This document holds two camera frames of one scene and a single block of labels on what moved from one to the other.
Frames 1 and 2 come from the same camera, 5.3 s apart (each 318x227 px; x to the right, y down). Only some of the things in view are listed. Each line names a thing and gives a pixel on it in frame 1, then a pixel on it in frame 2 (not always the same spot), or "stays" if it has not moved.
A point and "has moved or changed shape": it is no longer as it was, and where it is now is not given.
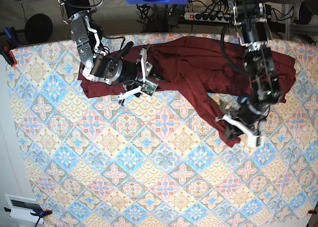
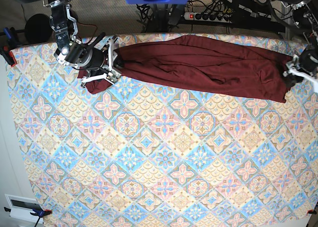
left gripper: x=102 y=67 → x=100 y=61
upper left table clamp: x=12 y=42 stays
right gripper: x=245 y=118 → x=303 y=66
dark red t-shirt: x=212 y=72 has moved or changed shape
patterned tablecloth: x=165 y=160 stays
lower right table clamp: x=311 y=211 stays
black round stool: x=38 y=28 stays
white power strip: x=225 y=18 stays
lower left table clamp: x=39 y=213 stays
